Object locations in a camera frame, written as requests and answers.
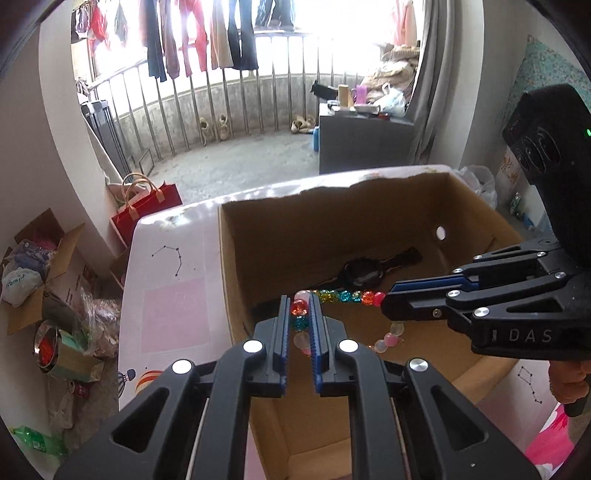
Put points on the green plastic bottle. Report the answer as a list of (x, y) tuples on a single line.
[(37, 441)]

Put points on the metal balcony railing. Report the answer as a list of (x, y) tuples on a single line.
[(258, 101)]

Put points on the person's right hand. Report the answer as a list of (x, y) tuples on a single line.
[(570, 381)]

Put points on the cardboard box of clothes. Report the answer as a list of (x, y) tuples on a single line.
[(27, 277)]

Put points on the pink floral cloth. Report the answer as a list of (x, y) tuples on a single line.
[(549, 438)]

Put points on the grey curtain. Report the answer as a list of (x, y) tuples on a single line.
[(427, 83)]

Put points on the row of hanging clothes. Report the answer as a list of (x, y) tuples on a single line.
[(184, 32)]

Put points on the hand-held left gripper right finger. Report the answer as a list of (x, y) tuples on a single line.
[(316, 355)]

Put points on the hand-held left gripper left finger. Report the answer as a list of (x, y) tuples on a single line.
[(281, 350)]

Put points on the pile of beige sacks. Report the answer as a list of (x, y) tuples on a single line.
[(392, 67)]

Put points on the pink bottle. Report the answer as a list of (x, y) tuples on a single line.
[(360, 94)]

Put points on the crumpled white plastic bag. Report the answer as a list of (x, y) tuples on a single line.
[(480, 184)]

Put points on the pair of beige slippers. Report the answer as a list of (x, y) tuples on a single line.
[(302, 125)]

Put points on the black wristwatch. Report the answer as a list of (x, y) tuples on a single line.
[(362, 272)]

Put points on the metal bowl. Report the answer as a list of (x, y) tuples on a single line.
[(46, 346)]

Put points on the green paper carton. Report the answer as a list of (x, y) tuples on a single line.
[(78, 364)]

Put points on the white orange printed sheet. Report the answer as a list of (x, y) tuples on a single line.
[(508, 170)]

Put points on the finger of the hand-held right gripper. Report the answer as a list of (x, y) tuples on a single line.
[(503, 261), (415, 307)]

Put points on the red gift bag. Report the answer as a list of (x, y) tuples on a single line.
[(138, 214)]

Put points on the teal floral cloth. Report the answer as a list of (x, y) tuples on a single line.
[(540, 69)]

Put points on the grey cabinet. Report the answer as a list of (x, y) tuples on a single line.
[(360, 143)]

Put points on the clear plastic bag of goods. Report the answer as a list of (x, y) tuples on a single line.
[(101, 323)]

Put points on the beige shoe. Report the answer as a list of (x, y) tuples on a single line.
[(206, 131), (224, 127)]

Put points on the brown cardboard box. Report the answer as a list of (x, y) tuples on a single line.
[(286, 240)]

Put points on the black folding rack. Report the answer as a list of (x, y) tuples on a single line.
[(106, 134)]

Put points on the wooden block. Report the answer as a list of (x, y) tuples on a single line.
[(343, 96)]

